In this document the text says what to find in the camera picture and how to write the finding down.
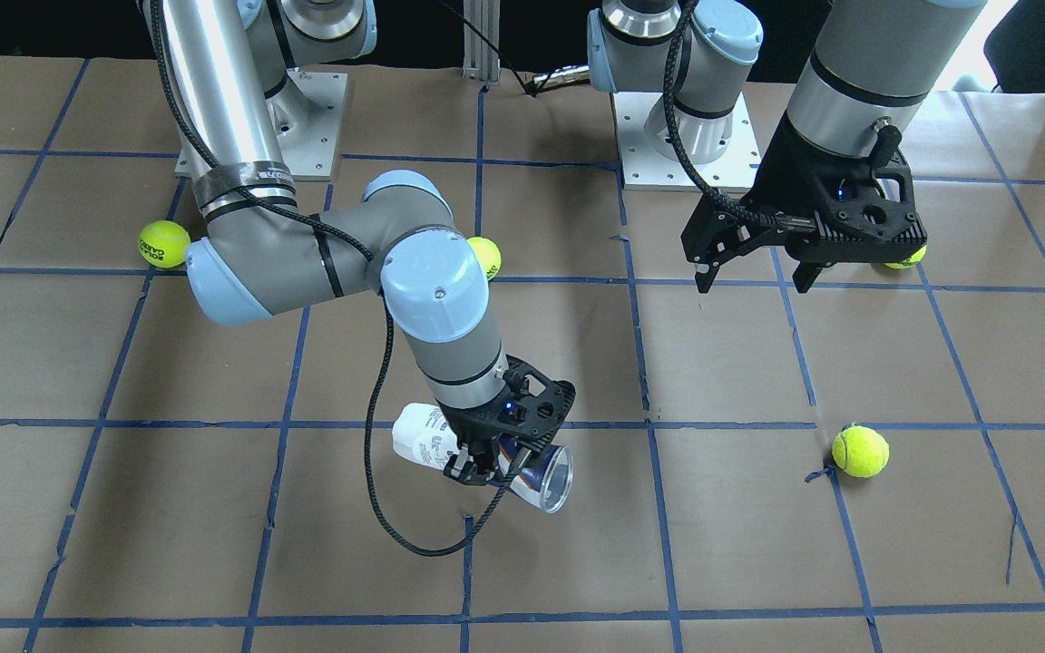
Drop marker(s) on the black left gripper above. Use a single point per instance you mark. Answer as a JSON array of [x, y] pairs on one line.
[[784, 179]]

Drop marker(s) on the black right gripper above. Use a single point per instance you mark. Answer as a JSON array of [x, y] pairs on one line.
[[471, 429]]

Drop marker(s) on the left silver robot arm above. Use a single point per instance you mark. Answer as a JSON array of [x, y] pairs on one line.
[[870, 61]]

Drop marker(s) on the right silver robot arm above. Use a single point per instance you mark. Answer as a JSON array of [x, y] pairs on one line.
[[226, 70]]

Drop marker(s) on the tennis ball far back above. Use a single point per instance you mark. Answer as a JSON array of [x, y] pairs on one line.
[[909, 261]]

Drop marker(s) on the tennis ball far front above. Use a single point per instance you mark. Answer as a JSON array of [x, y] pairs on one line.
[[860, 451]]

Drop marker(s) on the tennis ball table centre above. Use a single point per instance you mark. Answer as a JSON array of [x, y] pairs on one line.
[[488, 254]]

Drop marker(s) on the tennis ball near base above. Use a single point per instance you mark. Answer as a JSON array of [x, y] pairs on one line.
[[164, 243]]

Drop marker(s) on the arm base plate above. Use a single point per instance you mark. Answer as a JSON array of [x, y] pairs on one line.
[[724, 151], [306, 115]]

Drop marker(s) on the aluminium frame post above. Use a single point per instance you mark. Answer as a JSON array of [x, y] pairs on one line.
[[481, 38]]

